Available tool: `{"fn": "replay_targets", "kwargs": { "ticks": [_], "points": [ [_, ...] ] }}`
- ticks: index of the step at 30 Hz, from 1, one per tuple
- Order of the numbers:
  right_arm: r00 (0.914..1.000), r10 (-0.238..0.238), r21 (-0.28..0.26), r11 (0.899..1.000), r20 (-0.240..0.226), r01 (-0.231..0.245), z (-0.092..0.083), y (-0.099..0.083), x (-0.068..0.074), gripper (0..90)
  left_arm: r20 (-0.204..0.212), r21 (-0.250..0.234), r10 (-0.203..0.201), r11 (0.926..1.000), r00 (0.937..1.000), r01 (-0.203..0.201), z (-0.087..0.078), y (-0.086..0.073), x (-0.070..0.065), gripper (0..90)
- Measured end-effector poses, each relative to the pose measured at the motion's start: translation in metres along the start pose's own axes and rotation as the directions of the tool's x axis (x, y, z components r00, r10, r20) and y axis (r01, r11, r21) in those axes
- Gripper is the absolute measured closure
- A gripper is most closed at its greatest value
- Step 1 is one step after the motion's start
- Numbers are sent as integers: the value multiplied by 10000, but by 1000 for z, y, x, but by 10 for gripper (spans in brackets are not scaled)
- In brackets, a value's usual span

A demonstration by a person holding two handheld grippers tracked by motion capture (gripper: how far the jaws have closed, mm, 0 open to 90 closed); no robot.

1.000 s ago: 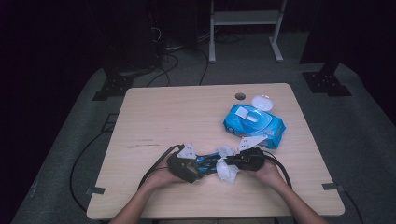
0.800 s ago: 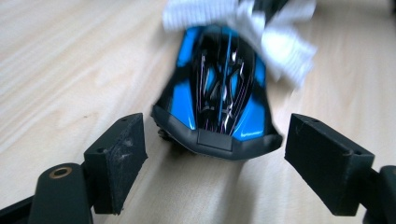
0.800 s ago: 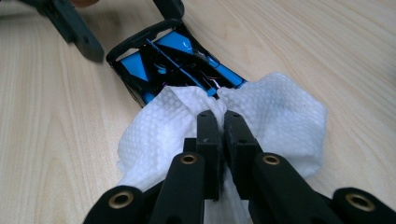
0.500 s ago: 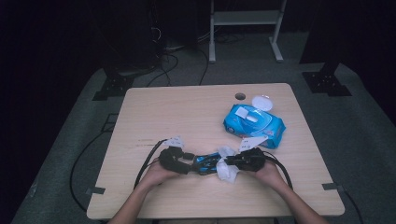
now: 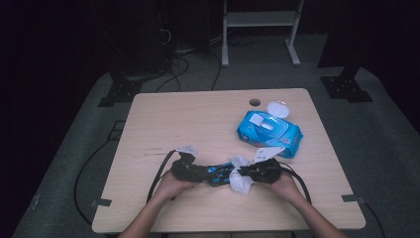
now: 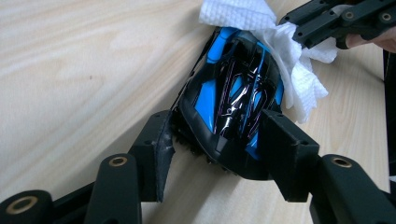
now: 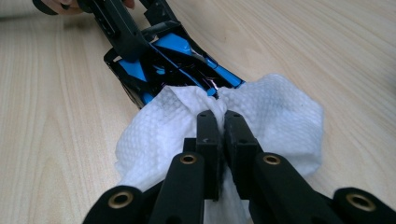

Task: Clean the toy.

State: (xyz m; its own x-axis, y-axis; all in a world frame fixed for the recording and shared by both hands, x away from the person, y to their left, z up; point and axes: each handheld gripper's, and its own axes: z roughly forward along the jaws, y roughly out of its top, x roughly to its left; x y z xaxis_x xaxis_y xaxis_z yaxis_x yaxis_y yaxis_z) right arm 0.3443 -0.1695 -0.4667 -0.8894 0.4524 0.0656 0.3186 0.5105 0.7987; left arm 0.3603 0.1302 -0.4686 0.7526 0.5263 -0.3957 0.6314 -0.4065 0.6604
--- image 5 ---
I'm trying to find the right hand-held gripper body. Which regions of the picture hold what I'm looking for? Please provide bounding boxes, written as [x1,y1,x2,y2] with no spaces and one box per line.
[252,146,285,185]

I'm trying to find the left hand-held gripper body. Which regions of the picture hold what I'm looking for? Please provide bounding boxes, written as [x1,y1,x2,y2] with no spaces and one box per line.
[169,144,210,183]

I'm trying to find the blue and black toy car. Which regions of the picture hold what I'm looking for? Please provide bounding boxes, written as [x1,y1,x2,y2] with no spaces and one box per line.
[207,162,236,187]

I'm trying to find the white wet wipe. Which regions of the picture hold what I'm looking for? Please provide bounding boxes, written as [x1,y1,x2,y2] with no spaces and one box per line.
[229,154,256,194]

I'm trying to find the blue wet wipes pack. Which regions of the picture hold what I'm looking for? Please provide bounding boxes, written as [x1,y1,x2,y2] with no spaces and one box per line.
[236,100,304,159]

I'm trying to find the person's right hand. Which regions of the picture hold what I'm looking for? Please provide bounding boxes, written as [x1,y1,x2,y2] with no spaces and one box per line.
[262,172,300,203]

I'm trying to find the person's left hand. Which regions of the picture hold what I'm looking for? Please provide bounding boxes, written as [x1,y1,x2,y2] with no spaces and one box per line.
[154,172,197,203]

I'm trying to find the grey tape strip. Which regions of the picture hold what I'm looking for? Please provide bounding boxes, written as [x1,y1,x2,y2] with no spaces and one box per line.
[341,193,367,203]
[90,197,113,208]

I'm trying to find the black stand base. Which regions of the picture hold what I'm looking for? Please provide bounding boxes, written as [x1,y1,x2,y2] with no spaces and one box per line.
[97,76,144,108]
[320,65,374,103]

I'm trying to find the white metal stand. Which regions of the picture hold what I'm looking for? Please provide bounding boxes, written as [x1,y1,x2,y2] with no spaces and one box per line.
[221,0,305,67]

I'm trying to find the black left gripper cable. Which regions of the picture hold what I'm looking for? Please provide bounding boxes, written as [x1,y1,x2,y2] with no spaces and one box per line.
[146,149,176,203]

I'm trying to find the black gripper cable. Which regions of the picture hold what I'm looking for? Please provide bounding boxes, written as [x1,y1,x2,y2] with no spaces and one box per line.
[146,149,176,203]
[279,161,313,204]

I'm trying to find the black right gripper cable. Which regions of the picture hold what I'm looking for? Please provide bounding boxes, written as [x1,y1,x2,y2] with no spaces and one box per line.
[279,161,313,204]

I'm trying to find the tangled black floor cables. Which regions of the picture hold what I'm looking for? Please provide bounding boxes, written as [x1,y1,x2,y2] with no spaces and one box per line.
[155,28,223,93]

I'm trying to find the black floor cable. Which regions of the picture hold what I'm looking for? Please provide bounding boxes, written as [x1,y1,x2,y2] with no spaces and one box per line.
[73,138,124,226]

